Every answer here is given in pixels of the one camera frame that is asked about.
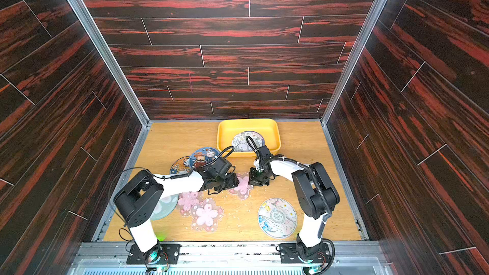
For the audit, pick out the blue cartoon animals coaster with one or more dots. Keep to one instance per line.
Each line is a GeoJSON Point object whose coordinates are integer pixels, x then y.
{"type": "Point", "coordinates": [181, 166]}

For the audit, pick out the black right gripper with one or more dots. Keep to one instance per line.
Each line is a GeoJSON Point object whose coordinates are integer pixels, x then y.
{"type": "Point", "coordinates": [256, 179]}

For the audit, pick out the blue red car coaster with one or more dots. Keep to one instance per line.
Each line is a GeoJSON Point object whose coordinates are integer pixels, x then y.
{"type": "Point", "coordinates": [202, 156]}

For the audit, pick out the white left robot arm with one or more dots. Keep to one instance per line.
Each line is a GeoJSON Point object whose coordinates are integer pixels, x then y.
{"type": "Point", "coordinates": [137, 200]}

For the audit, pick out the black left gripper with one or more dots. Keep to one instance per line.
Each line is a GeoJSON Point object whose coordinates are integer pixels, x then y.
{"type": "Point", "coordinates": [233, 181]}

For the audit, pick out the white colourful pattern coaster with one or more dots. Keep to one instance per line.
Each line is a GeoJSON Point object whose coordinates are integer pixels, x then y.
{"type": "Point", "coordinates": [277, 218]}

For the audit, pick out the pink flower coaster front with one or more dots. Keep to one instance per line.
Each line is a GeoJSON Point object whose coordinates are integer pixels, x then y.
{"type": "Point", "coordinates": [206, 215]}

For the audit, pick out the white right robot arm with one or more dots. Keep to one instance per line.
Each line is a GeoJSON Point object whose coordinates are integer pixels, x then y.
{"type": "Point", "coordinates": [315, 191]}

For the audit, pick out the aluminium corner post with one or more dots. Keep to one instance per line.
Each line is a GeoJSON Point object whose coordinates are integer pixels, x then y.
{"type": "Point", "coordinates": [365, 32]}
{"type": "Point", "coordinates": [88, 23]}

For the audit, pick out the pink flower coaster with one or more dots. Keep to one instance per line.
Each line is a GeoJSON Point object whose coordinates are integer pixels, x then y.
{"type": "Point", "coordinates": [243, 189]}
{"type": "Point", "coordinates": [186, 201]}
{"type": "Point", "coordinates": [206, 215]}

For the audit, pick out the green bunny round coaster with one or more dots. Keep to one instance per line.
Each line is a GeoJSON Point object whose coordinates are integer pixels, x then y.
{"type": "Point", "coordinates": [164, 207]}

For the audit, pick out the yellow plastic storage tray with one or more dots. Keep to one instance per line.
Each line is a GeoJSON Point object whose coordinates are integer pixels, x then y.
{"type": "Point", "coordinates": [266, 127]}

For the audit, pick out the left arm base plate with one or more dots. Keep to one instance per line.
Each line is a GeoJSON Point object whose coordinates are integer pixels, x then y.
{"type": "Point", "coordinates": [161, 254]}

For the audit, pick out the aluminium corner post left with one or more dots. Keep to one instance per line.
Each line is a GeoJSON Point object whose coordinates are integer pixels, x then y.
{"type": "Point", "coordinates": [88, 23]}

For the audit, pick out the aluminium corner post right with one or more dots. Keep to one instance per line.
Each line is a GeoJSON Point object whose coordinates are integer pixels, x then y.
{"type": "Point", "coordinates": [365, 32]}

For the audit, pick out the aluminium front rail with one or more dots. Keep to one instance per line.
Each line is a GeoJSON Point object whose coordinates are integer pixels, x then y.
{"type": "Point", "coordinates": [254, 257]}

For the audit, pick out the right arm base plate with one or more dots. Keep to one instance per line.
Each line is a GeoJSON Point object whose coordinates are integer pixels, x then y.
{"type": "Point", "coordinates": [298, 253]}

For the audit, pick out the white floral round coaster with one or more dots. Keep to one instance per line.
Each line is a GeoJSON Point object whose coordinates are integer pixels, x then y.
{"type": "Point", "coordinates": [240, 142]}

